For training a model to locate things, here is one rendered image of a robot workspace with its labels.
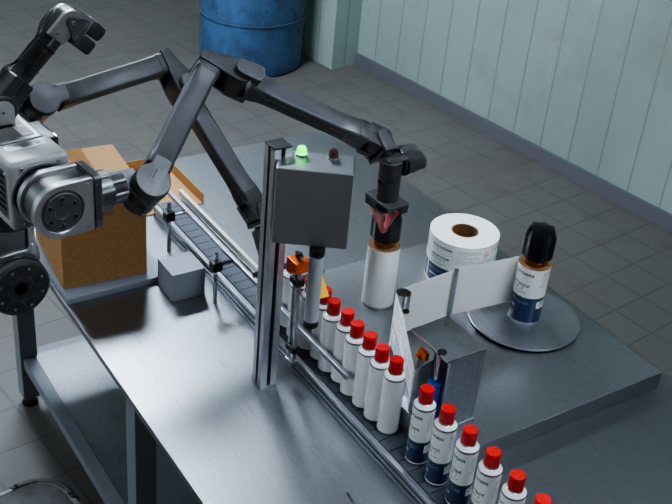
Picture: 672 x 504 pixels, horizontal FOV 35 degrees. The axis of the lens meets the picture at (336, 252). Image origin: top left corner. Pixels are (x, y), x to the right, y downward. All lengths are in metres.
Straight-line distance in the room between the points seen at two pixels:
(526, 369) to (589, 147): 3.07
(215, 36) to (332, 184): 4.35
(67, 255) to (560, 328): 1.35
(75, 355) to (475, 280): 1.56
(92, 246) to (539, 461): 1.31
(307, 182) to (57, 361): 1.70
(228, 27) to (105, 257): 3.69
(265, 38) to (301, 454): 4.31
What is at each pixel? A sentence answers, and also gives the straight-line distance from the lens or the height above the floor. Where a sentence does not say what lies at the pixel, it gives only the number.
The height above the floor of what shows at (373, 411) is 0.91.
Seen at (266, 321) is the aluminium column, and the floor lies 1.04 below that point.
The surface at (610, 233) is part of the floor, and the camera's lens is 5.37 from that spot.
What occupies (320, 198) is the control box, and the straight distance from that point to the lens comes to 2.30.
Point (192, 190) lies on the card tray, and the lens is 3.49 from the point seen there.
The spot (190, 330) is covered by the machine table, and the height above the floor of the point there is 0.83.
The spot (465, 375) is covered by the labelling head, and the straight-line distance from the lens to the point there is 2.37.
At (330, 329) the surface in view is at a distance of 2.57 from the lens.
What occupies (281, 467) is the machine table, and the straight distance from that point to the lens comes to 2.46.
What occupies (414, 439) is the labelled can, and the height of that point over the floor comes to 0.95.
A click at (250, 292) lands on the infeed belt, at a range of 2.92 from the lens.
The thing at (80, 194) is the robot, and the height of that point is 1.48.
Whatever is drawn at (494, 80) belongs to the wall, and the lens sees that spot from 6.08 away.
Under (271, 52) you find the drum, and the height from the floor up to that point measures 0.17.
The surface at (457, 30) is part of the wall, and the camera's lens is 6.23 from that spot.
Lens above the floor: 2.51
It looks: 31 degrees down
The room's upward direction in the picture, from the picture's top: 6 degrees clockwise
